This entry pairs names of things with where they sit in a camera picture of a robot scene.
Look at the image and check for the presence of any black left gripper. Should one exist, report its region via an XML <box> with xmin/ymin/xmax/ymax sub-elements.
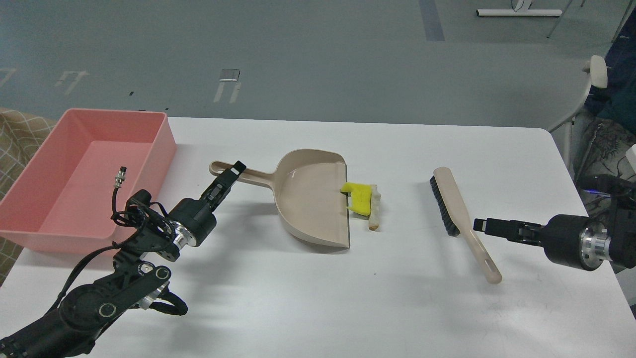
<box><xmin>166</xmin><ymin>161</ymin><xmax>247</xmax><ymax>247</ymax></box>

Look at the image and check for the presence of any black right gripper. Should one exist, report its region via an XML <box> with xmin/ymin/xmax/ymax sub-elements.
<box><xmin>473</xmin><ymin>214</ymin><xmax>612</xmax><ymax>271</ymax></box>

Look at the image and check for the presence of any beige hand brush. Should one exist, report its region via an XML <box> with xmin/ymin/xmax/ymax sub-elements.
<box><xmin>429</xmin><ymin>166</ymin><xmax>503</xmax><ymax>284</ymax></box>

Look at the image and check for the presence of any beige plastic dustpan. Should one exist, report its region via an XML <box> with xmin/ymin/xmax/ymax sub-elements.
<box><xmin>238</xmin><ymin>149</ymin><xmax>350</xmax><ymax>249</ymax></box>

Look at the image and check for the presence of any yellow sponge piece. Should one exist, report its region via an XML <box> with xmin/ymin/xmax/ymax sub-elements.
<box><xmin>340</xmin><ymin>182</ymin><xmax>372</xmax><ymax>217</ymax></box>

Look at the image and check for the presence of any white bread slice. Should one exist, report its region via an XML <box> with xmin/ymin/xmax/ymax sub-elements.
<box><xmin>368</xmin><ymin>185</ymin><xmax>382</xmax><ymax>231</ymax></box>

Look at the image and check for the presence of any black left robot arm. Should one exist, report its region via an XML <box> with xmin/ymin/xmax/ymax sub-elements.
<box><xmin>1</xmin><ymin>162</ymin><xmax>246</xmax><ymax>358</ymax></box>

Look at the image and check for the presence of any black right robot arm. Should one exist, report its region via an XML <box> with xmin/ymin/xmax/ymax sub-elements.
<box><xmin>473</xmin><ymin>175</ymin><xmax>636</xmax><ymax>271</ymax></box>

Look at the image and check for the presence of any pink plastic bin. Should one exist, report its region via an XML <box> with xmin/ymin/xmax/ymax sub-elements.
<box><xmin>0</xmin><ymin>108</ymin><xmax>177</xmax><ymax>254</ymax></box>

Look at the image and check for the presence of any person in dark clothes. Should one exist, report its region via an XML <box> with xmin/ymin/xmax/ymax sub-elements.
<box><xmin>574</xmin><ymin>10</ymin><xmax>636</xmax><ymax>182</ymax></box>

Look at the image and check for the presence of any white office chair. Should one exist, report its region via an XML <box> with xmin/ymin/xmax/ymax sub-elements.
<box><xmin>547</xmin><ymin>55</ymin><xmax>609</xmax><ymax>172</ymax></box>

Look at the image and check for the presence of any beige checked cloth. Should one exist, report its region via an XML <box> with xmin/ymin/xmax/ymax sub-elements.
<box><xmin>0</xmin><ymin>107</ymin><xmax>57</xmax><ymax>284</ymax></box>

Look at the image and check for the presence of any white table base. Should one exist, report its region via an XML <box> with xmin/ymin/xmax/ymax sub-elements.
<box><xmin>476</xmin><ymin>0</ymin><xmax>563</xmax><ymax>17</ymax></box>

